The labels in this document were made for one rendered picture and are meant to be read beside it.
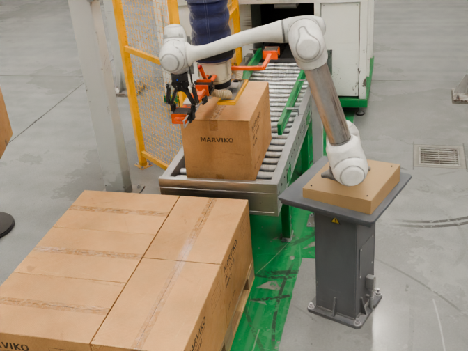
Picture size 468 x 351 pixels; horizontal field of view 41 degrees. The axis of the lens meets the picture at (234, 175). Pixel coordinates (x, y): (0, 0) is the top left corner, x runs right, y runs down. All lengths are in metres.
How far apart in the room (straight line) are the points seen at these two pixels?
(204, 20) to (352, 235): 1.31
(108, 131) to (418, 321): 2.42
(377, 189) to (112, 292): 1.30
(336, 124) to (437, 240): 1.61
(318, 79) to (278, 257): 1.59
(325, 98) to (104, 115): 2.16
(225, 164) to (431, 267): 1.35
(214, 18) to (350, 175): 1.10
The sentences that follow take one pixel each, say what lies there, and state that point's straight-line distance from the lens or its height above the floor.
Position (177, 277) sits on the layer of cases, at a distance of 2.99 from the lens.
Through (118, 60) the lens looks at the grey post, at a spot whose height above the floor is 0.35.
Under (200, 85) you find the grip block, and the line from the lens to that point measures 3.22.
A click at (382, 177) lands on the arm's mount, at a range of 3.11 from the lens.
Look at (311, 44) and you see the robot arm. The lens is 2.56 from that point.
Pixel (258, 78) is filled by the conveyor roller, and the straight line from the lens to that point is 5.27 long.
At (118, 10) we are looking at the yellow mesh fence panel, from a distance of 4.77.
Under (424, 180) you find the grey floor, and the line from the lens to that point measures 4.83.
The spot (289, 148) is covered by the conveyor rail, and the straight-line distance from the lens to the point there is 3.93.
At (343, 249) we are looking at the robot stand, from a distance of 3.26.
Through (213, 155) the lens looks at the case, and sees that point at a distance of 3.61.
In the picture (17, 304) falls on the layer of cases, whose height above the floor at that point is 0.54.
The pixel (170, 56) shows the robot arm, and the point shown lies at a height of 1.56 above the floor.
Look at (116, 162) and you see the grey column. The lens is 4.64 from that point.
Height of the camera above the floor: 2.34
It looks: 28 degrees down
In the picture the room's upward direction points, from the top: 5 degrees counter-clockwise
